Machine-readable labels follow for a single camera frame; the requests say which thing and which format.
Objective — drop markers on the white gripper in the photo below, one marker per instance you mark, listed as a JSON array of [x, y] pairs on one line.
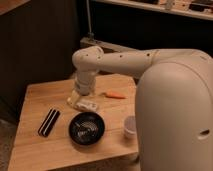
[[83, 88]]

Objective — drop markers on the white ceramic cup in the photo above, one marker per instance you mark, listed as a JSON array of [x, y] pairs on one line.
[[130, 127]]

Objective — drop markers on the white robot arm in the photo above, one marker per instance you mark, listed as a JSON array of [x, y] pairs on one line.
[[173, 102]]

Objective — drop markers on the black ceramic bowl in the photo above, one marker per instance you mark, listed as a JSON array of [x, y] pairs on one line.
[[86, 128]]

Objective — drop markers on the white plastic bottle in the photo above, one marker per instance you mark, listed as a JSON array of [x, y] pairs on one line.
[[86, 105]]

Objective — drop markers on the orange carrot toy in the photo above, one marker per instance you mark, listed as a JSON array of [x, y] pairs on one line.
[[114, 95]]

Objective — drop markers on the black striped rectangular case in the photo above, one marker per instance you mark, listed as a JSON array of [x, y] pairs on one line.
[[48, 123]]

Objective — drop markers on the wooden table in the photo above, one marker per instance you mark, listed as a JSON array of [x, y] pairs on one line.
[[43, 140]]

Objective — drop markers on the low wooden shelf beam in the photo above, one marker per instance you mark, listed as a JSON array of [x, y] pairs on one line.
[[107, 47]]

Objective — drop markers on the metal pole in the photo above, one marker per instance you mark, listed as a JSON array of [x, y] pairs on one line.
[[90, 32]]

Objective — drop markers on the upper wooden shelf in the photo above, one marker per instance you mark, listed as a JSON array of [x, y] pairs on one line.
[[175, 7]]

